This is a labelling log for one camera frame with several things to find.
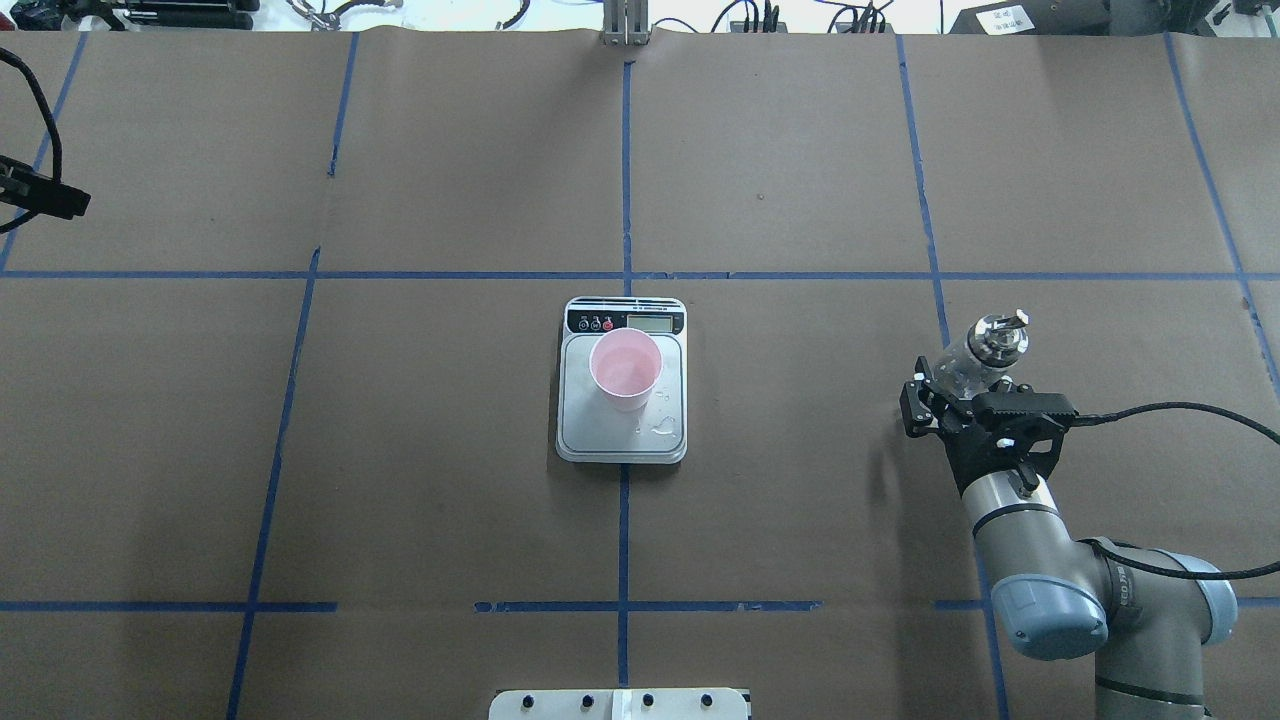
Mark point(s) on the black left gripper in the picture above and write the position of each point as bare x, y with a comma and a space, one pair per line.
40, 196

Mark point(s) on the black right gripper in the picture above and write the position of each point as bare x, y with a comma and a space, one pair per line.
972, 462

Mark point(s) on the glass sauce bottle steel cap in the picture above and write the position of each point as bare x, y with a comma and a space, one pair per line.
983, 355

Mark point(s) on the pink paper cup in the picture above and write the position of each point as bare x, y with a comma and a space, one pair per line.
625, 366

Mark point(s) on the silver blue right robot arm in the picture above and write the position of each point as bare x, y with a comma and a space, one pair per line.
1144, 616

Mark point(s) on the silver digital kitchen scale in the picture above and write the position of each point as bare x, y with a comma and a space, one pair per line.
588, 428

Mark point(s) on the black tripod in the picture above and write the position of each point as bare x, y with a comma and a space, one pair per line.
166, 14

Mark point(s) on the black box with label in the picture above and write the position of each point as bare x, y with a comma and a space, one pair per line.
1056, 18

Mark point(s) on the aluminium frame post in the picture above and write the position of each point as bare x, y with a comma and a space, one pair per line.
625, 23

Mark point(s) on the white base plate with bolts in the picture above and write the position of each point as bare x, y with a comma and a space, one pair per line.
623, 703

